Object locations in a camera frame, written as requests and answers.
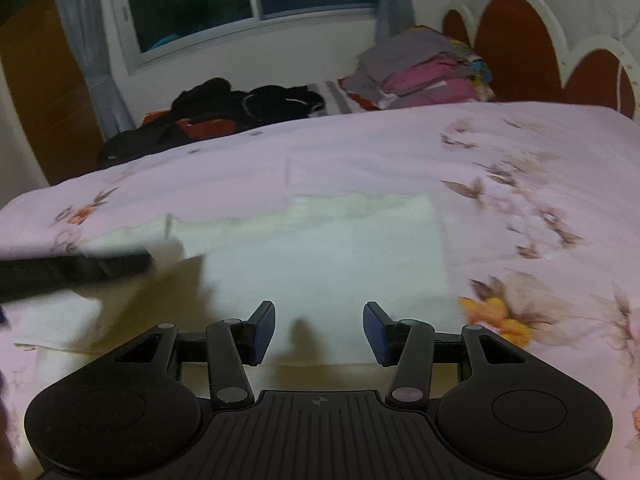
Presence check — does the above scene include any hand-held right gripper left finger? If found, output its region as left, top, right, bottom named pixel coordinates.
left=102, top=301, right=277, bottom=409

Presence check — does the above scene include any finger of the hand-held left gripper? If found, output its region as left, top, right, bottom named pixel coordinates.
left=0, top=252, right=154, bottom=307

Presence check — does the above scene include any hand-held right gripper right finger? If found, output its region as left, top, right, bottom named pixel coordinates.
left=362, top=301, right=538, bottom=409

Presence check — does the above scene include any white cloth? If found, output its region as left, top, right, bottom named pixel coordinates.
left=12, top=191, right=463, bottom=368

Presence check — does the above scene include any pile of dark clothes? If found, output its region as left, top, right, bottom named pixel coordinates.
left=96, top=77, right=327, bottom=170

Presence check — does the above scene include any stack of folded clothes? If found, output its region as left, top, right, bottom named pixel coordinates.
left=307, top=25, right=497, bottom=117

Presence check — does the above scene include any wooden wardrobe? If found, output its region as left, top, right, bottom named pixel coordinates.
left=0, top=0, right=107, bottom=187

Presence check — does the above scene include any pink floral bedsheet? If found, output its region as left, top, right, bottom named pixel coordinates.
left=0, top=101, right=640, bottom=480

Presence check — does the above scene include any grey curtain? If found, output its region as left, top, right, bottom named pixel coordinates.
left=364, top=0, right=417, bottom=45
left=49, top=0, right=137, bottom=142

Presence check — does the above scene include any red and white headboard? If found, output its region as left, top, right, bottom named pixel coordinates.
left=441, top=0, right=640, bottom=121

